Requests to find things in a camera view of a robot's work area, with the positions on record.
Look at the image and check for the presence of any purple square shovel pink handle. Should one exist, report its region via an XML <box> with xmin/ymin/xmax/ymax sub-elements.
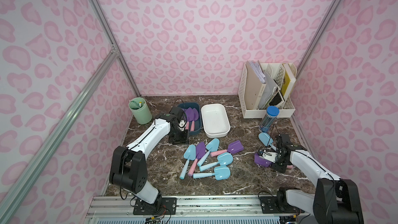
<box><xmin>184</xmin><ymin>108</ymin><xmax>193</xmax><ymax>130</ymax></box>

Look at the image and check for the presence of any purple pointed shovel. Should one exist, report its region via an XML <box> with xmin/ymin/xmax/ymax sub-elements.
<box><xmin>188</xmin><ymin>142</ymin><xmax>206</xmax><ymax>177</ymax></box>
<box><xmin>190</xmin><ymin>108</ymin><xmax>199</xmax><ymax>132</ymax></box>

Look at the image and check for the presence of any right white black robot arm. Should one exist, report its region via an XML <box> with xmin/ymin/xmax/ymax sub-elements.
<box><xmin>259</xmin><ymin>133</ymin><xmax>364</xmax><ymax>224</ymax></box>

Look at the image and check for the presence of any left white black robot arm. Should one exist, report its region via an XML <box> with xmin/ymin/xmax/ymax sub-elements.
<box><xmin>109</xmin><ymin>110</ymin><xmax>189</xmax><ymax>205</ymax></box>

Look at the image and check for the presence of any dark teal storage box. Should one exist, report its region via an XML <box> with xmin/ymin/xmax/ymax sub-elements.
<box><xmin>178</xmin><ymin>102</ymin><xmax>202</xmax><ymax>136</ymax></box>

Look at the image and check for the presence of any white storage box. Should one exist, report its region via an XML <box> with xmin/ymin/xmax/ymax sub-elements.
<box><xmin>201</xmin><ymin>103</ymin><xmax>231</xmax><ymax>139</ymax></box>

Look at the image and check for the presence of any blue shovel far right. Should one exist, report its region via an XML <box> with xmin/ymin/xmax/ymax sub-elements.
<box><xmin>258</xmin><ymin>132</ymin><xmax>277</xmax><ymax>151</ymax></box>

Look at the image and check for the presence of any blue pointed shovel left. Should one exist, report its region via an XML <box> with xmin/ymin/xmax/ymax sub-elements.
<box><xmin>179</xmin><ymin>144</ymin><xmax>196</xmax><ymax>180</ymax></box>

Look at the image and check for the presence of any blue pointed shovel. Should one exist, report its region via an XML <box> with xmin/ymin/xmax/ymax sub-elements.
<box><xmin>179</xmin><ymin>144</ymin><xmax>196</xmax><ymax>180</ymax></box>
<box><xmin>197</xmin><ymin>138</ymin><xmax>220</xmax><ymax>167</ymax></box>

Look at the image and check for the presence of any blue lid pencil tube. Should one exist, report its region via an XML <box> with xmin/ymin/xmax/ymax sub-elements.
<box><xmin>259</xmin><ymin>106</ymin><xmax>280</xmax><ymax>133</ymax></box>

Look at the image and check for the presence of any blue pointed shovel middle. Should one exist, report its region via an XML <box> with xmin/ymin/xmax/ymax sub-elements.
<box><xmin>197</xmin><ymin>138</ymin><xmax>220</xmax><ymax>167</ymax></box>

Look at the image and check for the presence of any green pen holder cup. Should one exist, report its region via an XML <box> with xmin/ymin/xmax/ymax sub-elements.
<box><xmin>129</xmin><ymin>97</ymin><xmax>152</xmax><ymax>124</ymax></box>

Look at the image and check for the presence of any purple square shovel middle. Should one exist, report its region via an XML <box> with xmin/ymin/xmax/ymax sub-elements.
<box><xmin>210</xmin><ymin>140</ymin><xmax>244</xmax><ymax>157</ymax></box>

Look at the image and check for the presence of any blue round shovel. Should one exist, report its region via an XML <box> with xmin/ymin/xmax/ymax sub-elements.
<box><xmin>199</xmin><ymin>152</ymin><xmax>233</xmax><ymax>172</ymax></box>

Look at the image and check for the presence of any blue square shovel front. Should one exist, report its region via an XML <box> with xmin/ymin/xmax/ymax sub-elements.
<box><xmin>192</xmin><ymin>166</ymin><xmax>231</xmax><ymax>180</ymax></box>

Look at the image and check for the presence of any white desk file organizer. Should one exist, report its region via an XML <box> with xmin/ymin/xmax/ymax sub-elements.
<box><xmin>238</xmin><ymin>62</ymin><xmax>296</xmax><ymax>119</ymax></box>

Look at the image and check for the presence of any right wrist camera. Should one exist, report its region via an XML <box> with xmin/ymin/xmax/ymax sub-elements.
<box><xmin>262</xmin><ymin>152</ymin><xmax>277</xmax><ymax>163</ymax></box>

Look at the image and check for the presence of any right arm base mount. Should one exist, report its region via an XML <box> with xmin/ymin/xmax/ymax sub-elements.
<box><xmin>258</xmin><ymin>191</ymin><xmax>304</xmax><ymax>215</ymax></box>

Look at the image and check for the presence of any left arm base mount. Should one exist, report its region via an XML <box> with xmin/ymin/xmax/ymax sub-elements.
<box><xmin>133</xmin><ymin>195</ymin><xmax>177</xmax><ymax>215</ymax></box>

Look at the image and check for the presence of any aluminium front rail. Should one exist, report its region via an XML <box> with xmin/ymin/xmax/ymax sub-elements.
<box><xmin>84</xmin><ymin>192</ymin><xmax>317</xmax><ymax>224</ymax></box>

